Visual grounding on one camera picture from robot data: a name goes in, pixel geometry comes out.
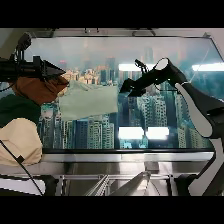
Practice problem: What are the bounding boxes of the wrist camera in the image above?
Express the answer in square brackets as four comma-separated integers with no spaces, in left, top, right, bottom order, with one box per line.
[9,31,33,62]
[134,58,150,74]

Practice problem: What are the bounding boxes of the brown garment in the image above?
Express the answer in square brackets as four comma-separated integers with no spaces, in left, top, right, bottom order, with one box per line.
[10,75,70,106]

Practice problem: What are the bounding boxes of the beige garment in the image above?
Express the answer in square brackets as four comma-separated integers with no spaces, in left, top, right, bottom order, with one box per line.
[0,117,44,167]

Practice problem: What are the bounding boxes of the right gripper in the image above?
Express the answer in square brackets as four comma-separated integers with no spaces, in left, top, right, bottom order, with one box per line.
[119,77,148,98]

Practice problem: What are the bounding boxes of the silver frame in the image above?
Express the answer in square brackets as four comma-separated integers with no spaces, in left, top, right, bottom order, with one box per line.
[0,28,224,197]

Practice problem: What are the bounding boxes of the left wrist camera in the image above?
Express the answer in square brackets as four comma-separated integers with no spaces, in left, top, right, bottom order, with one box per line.
[9,31,33,62]

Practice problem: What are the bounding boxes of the pale green shirt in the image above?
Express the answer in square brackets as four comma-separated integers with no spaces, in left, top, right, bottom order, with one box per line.
[58,79,120,122]

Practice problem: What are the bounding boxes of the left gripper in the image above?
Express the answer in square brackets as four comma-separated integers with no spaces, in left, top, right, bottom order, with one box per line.
[31,55,66,81]

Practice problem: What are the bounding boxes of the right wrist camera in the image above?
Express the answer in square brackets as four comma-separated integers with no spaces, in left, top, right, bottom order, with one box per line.
[134,58,150,74]

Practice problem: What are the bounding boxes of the black cable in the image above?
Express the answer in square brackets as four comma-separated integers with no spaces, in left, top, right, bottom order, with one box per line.
[0,139,45,197]

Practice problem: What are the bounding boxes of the dark green garment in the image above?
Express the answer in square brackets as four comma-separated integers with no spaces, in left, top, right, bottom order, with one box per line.
[0,93,42,129]

